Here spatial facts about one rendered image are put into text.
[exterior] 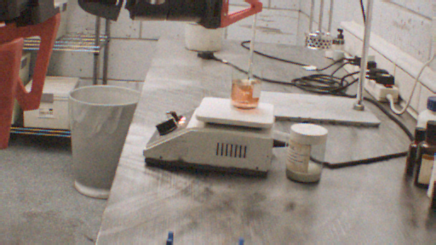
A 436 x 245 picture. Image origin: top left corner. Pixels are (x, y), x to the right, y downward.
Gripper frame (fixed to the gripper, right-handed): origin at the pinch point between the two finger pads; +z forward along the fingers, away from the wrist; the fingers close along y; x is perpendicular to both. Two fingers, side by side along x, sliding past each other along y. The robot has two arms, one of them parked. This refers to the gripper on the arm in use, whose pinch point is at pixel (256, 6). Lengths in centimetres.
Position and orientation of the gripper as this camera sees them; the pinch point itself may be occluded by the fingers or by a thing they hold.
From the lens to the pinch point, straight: 100.3
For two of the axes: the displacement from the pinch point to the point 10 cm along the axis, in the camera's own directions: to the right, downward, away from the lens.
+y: -3.1, -3.0, 9.0
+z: 9.5, -0.1, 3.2
